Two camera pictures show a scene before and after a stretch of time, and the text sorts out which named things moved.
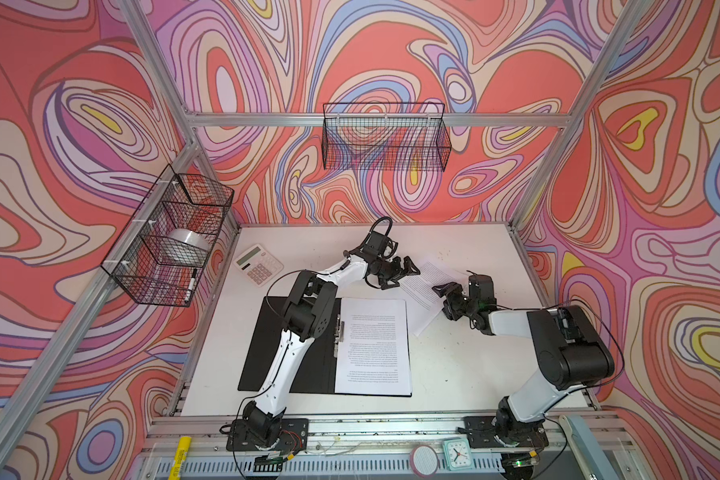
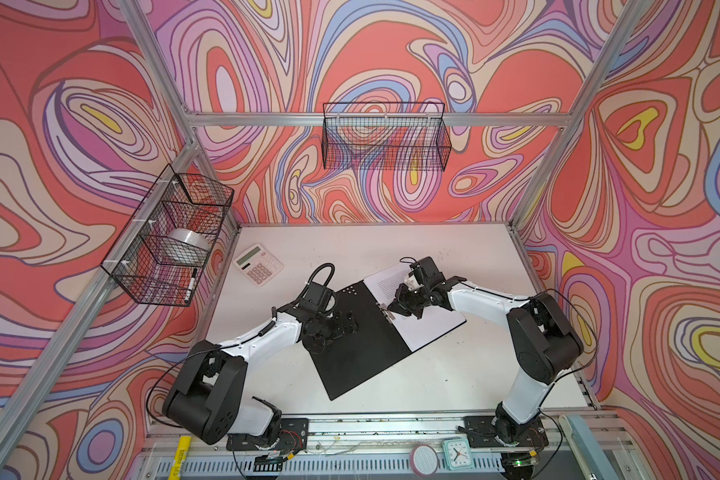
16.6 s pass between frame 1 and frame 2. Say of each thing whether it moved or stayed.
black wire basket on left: stayed
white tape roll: stayed
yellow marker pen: stayed
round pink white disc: stayed
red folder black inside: moved
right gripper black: moved
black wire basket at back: stayed
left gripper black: moved
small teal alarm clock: stayed
